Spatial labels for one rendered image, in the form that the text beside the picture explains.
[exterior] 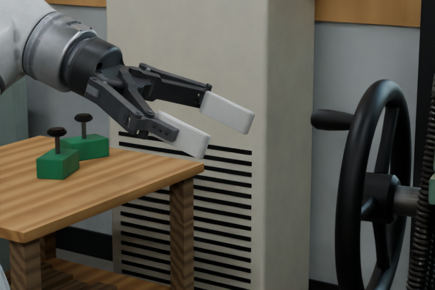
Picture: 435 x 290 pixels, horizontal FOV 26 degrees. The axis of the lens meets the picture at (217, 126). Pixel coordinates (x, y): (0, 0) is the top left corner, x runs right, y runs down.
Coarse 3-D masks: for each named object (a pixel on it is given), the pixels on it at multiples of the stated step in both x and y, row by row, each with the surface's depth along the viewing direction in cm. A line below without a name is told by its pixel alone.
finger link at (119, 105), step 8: (96, 80) 110; (96, 88) 110; (104, 88) 109; (112, 88) 110; (88, 96) 111; (104, 96) 109; (112, 96) 108; (120, 96) 108; (96, 104) 110; (104, 104) 109; (112, 104) 108; (120, 104) 107; (128, 104) 107; (112, 112) 108; (120, 112) 107; (128, 112) 106; (136, 112) 105; (120, 120) 107; (128, 120) 107; (128, 128) 106; (136, 128) 105
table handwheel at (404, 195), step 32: (384, 96) 108; (352, 128) 104; (384, 128) 117; (352, 160) 102; (384, 160) 116; (352, 192) 102; (384, 192) 112; (416, 192) 112; (352, 224) 102; (384, 224) 117; (352, 256) 103; (384, 256) 120; (352, 288) 105; (384, 288) 118
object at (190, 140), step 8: (160, 112) 107; (168, 120) 107; (176, 120) 106; (184, 128) 106; (192, 128) 106; (184, 136) 106; (192, 136) 106; (200, 136) 105; (208, 136) 105; (176, 144) 107; (184, 144) 106; (192, 144) 106; (200, 144) 106; (192, 152) 106; (200, 152) 106
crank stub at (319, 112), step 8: (320, 112) 109; (328, 112) 109; (336, 112) 109; (344, 112) 109; (312, 120) 110; (320, 120) 109; (328, 120) 109; (336, 120) 108; (344, 120) 108; (320, 128) 110; (328, 128) 109; (336, 128) 109; (344, 128) 109
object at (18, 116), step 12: (12, 84) 303; (24, 84) 308; (0, 96) 299; (12, 96) 304; (24, 96) 308; (0, 108) 300; (12, 108) 304; (24, 108) 309; (0, 120) 300; (12, 120) 305; (24, 120) 310; (0, 132) 301; (12, 132) 306; (24, 132) 310; (0, 144) 301; (0, 240) 306; (0, 252) 307
